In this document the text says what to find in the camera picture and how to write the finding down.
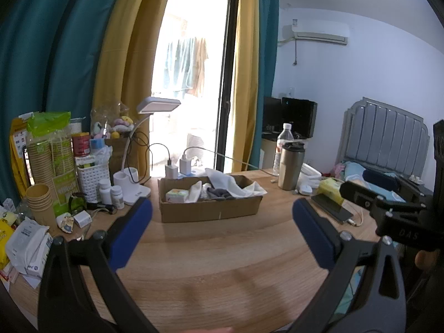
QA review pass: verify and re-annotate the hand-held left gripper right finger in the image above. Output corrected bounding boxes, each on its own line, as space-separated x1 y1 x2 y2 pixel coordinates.
289 198 406 333

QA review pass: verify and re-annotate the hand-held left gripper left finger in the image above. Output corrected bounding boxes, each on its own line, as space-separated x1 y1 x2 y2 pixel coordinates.
37 197 160 333

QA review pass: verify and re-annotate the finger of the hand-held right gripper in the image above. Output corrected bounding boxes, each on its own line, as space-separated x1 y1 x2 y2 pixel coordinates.
362 169 400 192
339 180 380 210

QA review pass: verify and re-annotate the small tissue pack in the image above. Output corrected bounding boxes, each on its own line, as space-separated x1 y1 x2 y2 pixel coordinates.
165 188 190 204

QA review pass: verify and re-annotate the grey sock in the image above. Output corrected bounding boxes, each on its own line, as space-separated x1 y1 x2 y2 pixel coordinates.
203 184 236 201

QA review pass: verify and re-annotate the person's right hand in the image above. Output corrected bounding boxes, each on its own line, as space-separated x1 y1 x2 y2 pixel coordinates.
414 250 439 271

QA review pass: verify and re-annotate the light blue bedding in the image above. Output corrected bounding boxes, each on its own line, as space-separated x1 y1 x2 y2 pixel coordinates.
333 161 406 202

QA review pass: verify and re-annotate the black phone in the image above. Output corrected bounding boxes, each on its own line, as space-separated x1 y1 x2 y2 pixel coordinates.
310 194 358 223

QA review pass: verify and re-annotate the yellow tissue pack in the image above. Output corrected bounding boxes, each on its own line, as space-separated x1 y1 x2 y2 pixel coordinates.
318 178 347 205

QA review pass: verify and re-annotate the green label pill bottle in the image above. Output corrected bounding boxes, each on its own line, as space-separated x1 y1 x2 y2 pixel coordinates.
110 185 125 210

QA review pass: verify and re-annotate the black clip tool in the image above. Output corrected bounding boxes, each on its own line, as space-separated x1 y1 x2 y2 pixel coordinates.
87 201 115 214

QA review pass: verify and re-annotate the grey padded headboard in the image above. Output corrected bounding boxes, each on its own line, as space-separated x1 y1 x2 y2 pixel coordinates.
335 97 431 178

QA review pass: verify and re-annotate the white desk lamp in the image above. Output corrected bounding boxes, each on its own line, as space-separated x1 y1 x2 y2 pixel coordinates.
113 97 181 206

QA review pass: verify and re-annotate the white pill bottle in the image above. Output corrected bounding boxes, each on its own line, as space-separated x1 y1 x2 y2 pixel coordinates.
99 179 112 205

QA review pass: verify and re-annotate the white round case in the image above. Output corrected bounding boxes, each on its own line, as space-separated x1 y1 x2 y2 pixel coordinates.
296 162 322 196

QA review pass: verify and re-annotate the green glass object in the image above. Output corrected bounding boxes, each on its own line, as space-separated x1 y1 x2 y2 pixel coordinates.
67 192 87 214

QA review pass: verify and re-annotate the white plastic basket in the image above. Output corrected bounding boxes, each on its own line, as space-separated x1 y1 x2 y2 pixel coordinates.
77 164 111 203

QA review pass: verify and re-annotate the steel tumbler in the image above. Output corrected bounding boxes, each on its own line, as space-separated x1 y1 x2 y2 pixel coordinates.
278 141 306 191

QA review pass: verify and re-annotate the crumpled wrapper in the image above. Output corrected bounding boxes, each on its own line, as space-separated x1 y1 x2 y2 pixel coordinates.
56 213 75 233

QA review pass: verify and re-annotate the white plastic bag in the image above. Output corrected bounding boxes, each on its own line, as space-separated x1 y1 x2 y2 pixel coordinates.
93 146 113 165

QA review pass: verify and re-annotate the green white box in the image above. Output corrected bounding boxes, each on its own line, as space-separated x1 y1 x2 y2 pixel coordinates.
74 155 96 169

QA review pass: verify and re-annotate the brown cardboard box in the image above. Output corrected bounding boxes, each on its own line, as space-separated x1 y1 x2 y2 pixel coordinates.
104 137 139 181

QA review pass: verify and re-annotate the white cabinet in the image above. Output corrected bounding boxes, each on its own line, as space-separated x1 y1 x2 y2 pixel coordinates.
259 133 280 171

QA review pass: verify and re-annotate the clear water bottle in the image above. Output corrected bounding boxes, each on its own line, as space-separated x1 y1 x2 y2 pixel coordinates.
273 122 295 176

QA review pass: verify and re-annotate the black monitor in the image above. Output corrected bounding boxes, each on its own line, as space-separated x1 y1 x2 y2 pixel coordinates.
281 97 318 138

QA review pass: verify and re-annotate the stack of paper cups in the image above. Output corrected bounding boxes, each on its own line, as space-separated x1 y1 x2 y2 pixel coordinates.
26 184 58 230

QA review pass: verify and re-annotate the red can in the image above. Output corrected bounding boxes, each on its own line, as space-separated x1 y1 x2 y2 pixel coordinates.
72 132 91 157

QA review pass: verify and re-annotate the bag of plush toys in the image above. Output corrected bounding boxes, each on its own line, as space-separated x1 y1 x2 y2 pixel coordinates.
90 102 137 140

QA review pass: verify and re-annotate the white wipes pack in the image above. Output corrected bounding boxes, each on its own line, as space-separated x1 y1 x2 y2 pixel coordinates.
5 219 53 279

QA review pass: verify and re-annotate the pack of paper cups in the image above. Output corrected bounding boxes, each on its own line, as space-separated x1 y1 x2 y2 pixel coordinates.
24 111 82 216

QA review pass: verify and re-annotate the small yellow pack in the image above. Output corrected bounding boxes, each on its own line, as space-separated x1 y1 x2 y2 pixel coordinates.
0 215 18 268

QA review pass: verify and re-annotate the yellow snack bag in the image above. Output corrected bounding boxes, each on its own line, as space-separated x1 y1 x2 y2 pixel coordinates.
9 118 32 198

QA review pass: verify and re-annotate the white air conditioner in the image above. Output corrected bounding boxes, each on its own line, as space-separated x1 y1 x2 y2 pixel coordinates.
282 22 349 46

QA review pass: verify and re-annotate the yellow curtain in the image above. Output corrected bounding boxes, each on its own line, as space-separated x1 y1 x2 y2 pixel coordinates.
232 0 261 173
93 0 178 181

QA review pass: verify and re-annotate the teal curtain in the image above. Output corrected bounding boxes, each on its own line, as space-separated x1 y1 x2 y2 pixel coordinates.
250 0 281 170
0 0 130 202

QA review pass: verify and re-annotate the hanging laundry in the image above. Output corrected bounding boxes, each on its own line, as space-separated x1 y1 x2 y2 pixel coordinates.
163 36 211 98

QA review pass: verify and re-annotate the white phone cable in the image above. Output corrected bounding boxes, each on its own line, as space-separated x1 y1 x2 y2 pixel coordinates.
347 205 365 228

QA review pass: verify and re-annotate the black cable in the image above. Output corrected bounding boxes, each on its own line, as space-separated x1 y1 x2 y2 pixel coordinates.
133 132 171 184

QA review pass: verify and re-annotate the black door frame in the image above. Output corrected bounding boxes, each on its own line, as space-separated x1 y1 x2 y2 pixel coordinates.
180 0 241 174

